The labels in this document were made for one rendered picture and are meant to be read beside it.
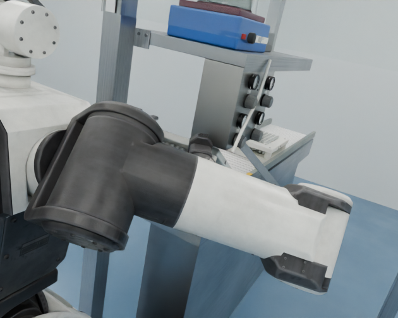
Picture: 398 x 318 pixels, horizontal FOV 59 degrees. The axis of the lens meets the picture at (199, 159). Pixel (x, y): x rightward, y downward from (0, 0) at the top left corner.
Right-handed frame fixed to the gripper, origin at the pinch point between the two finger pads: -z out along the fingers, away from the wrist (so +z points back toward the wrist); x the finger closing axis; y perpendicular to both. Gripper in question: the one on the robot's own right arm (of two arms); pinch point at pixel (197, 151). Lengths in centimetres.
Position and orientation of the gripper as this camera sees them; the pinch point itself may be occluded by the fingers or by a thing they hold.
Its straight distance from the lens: 89.4
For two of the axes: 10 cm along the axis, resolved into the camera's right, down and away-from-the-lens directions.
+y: 9.8, 1.6, 1.0
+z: 0.3, 4.1, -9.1
